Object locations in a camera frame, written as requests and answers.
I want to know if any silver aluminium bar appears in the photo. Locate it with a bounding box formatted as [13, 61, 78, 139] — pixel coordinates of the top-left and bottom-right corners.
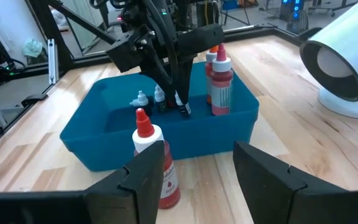
[47, 39, 57, 85]

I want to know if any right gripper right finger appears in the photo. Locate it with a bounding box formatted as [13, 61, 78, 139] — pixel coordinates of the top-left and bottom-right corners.
[233, 141, 358, 224]

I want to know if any pale green cloth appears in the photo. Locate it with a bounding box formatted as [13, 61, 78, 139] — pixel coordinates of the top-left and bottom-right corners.
[23, 39, 43, 58]

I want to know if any white cylindrical lamp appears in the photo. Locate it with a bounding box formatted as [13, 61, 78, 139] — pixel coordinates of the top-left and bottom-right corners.
[299, 0, 358, 121]

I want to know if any small dark dye bottle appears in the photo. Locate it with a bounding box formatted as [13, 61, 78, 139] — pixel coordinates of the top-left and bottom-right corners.
[153, 84, 168, 113]

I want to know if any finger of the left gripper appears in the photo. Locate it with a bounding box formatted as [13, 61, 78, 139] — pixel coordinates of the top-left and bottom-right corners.
[140, 62, 181, 102]
[177, 55, 196, 105]

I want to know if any blue plastic bin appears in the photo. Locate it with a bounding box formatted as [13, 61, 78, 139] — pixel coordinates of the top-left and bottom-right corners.
[59, 60, 260, 172]

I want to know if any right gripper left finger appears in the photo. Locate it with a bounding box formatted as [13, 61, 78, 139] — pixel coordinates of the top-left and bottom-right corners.
[0, 140, 165, 224]

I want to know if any large red-capped dye bottle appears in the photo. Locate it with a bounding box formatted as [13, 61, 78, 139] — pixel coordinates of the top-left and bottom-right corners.
[131, 107, 181, 210]

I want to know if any large orange-capped dye bottle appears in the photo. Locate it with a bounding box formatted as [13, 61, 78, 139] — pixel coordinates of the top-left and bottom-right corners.
[204, 45, 220, 105]

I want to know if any small white-capped dye bottle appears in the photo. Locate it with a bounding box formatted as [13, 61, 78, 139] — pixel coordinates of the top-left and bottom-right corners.
[129, 90, 154, 118]
[174, 91, 192, 118]

